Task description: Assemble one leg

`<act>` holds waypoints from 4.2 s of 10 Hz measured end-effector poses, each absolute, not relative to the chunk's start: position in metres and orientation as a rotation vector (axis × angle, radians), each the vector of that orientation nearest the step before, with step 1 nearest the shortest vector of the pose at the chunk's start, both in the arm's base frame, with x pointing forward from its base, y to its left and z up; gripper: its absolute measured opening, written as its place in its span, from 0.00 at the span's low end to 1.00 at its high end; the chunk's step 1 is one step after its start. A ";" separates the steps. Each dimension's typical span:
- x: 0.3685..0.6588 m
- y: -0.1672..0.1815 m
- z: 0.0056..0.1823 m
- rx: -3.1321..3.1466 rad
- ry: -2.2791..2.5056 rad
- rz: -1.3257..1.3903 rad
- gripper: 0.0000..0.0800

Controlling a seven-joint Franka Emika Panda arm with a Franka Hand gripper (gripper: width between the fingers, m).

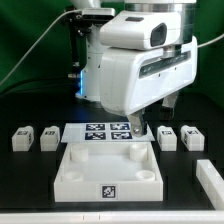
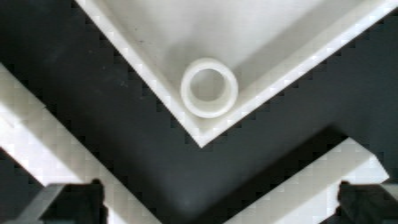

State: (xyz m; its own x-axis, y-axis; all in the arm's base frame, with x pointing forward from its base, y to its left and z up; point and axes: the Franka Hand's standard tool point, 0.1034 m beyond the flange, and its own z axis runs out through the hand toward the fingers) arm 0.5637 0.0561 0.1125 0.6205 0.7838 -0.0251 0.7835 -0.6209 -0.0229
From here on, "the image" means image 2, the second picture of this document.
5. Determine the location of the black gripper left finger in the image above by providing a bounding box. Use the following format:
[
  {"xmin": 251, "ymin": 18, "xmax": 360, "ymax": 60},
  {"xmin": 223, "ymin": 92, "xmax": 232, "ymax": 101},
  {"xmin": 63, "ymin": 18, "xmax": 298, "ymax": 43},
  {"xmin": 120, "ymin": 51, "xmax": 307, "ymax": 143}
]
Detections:
[{"xmin": 12, "ymin": 179, "xmax": 108, "ymax": 224}]

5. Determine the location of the white square tabletop tray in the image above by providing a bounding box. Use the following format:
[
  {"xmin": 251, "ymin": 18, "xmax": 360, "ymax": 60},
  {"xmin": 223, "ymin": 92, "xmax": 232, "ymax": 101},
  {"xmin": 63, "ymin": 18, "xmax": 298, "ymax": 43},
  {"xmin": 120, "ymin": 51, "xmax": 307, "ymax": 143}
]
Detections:
[{"xmin": 74, "ymin": 0, "xmax": 398, "ymax": 146}]

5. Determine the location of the white L-shaped obstacle wall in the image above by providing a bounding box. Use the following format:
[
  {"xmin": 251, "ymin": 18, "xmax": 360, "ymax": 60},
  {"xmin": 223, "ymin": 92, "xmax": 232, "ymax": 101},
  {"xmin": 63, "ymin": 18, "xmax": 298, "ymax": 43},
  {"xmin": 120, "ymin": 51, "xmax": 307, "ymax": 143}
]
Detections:
[{"xmin": 0, "ymin": 64, "xmax": 388, "ymax": 224}]

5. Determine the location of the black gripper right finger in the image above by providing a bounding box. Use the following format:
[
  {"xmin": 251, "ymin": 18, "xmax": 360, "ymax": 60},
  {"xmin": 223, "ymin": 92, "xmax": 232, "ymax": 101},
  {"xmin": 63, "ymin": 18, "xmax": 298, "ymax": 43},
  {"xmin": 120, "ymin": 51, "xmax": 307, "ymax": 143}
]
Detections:
[{"xmin": 319, "ymin": 182, "xmax": 398, "ymax": 224}]

